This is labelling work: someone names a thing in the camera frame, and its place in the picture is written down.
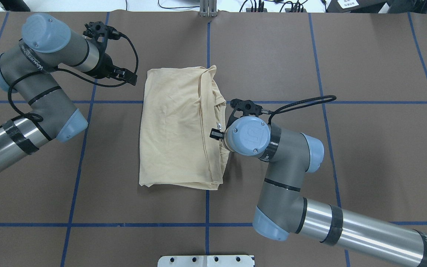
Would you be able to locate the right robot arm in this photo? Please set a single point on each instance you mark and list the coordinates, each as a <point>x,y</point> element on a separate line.
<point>376,168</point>

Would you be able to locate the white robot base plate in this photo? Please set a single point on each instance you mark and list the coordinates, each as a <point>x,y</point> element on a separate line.
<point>207,261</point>

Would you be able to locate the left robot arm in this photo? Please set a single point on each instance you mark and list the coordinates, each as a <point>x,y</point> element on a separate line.
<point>44,111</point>

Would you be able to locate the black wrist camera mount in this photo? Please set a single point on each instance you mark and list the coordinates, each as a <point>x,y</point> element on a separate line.
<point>242,108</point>
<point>98,34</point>

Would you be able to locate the aluminium frame post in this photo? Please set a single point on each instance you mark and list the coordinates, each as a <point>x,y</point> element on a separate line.
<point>208,8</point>

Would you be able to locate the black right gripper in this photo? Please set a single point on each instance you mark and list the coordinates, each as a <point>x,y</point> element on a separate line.
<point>215,134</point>

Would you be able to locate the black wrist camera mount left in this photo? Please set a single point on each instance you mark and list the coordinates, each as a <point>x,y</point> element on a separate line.
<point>98,34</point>

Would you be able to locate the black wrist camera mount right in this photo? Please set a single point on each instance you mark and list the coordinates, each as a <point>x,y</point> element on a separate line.
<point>242,108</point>

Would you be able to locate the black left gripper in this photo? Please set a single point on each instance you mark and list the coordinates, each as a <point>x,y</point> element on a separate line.
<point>105,68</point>

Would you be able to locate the cream long-sleeve printed shirt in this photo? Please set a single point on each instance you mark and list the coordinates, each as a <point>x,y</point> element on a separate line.
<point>180,108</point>

